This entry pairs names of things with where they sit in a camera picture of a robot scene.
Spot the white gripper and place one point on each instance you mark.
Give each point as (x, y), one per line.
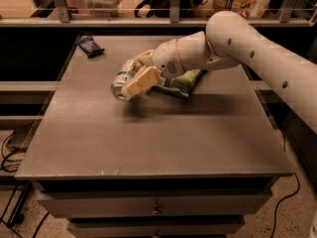
(165, 58)

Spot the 7up soda can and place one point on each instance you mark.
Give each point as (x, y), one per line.
(126, 73)

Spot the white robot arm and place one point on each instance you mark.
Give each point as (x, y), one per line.
(227, 41)

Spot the blue rxbar blueberry bar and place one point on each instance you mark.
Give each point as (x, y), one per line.
(90, 47)

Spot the green chip bag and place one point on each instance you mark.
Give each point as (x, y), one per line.
(180, 86)

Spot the black bag background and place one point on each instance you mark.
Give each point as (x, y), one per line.
(163, 8)

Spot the clear plastic container background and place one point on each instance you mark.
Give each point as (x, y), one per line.
(103, 8)

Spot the upper drawer with knob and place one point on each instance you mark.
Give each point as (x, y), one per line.
(103, 204)

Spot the drawer with knob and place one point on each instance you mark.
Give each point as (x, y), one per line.
(103, 204)
(155, 227)

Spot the lower drawer with knob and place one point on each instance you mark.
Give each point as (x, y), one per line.
(155, 227)

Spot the metal shelf rail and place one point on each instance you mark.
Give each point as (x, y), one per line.
(74, 13)

